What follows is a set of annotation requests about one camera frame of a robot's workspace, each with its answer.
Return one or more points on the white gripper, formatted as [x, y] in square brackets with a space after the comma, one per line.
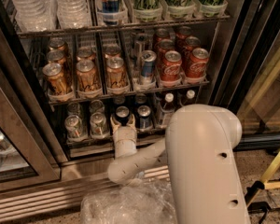
[125, 133]

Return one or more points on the pepsi can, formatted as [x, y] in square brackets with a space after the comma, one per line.
[140, 99]
[122, 115]
[144, 119]
[119, 100]

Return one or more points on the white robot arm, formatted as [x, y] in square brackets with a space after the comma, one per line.
[198, 144]

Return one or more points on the green soda can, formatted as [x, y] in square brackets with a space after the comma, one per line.
[96, 106]
[98, 124]
[75, 109]
[74, 126]

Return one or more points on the front right gold can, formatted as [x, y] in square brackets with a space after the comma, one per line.
[116, 75]

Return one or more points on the gold can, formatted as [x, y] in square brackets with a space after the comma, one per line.
[57, 79]
[57, 56]
[58, 43]
[116, 75]
[112, 50]
[85, 53]
[87, 76]

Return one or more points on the front left green soda can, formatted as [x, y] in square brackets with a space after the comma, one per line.
[74, 126]

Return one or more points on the rear left green soda can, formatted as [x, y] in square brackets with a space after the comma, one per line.
[75, 109]

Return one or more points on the front middle gold can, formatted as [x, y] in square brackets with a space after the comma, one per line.
[87, 76]

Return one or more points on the front left coca-cola can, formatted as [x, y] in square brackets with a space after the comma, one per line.
[170, 66]

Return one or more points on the coca-cola can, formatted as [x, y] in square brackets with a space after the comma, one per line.
[196, 63]
[160, 34]
[161, 48]
[190, 43]
[182, 32]
[170, 66]

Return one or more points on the blue silver energy can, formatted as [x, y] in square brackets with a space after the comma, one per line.
[148, 59]

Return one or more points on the rear right gold can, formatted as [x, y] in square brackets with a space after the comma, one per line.
[112, 50]

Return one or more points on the front left gold can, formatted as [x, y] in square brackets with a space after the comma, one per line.
[57, 79]

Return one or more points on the rear middle gold can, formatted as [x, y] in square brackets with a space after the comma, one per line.
[85, 53]

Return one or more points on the rear silver slim can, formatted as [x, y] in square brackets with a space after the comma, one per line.
[141, 41]

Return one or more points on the steel fridge cabinet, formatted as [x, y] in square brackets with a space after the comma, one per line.
[84, 161]

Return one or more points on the middle left coca-cola can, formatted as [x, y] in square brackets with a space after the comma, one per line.
[161, 48]

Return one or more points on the front right coca-cola can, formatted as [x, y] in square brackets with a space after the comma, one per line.
[196, 63]

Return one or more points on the middle left gold can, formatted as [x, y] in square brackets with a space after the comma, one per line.
[57, 56]

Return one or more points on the rear left coca-cola can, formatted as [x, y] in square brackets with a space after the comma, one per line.
[160, 34]

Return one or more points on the rear left gold can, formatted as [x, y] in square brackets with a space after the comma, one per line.
[58, 43]

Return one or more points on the middle right coca-cola can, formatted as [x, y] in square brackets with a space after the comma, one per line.
[190, 43]

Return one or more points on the rear right coca-cola can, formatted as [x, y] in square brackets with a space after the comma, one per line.
[182, 32]

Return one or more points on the left fridge glass door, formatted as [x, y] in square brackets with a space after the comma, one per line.
[28, 161]

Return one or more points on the fridge glass door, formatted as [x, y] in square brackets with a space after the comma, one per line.
[28, 161]
[248, 82]

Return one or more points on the right fridge glass door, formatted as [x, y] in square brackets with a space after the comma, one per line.
[248, 82]

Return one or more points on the left white-capped bottle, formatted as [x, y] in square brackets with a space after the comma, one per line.
[165, 110]

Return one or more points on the white-capped bottle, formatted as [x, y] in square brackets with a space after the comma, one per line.
[188, 98]
[165, 110]

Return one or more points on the right white-capped bottle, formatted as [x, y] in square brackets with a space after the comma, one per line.
[188, 98]

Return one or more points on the clear plastic bag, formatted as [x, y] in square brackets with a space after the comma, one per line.
[147, 203]

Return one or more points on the right clear water bottle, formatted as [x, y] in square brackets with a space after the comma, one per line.
[73, 14]

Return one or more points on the clear water bottle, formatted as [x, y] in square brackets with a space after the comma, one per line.
[73, 14]
[35, 15]

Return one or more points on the left clear water bottle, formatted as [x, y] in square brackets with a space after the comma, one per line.
[35, 15]

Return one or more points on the yellow black stand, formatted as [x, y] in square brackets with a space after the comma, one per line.
[264, 183]

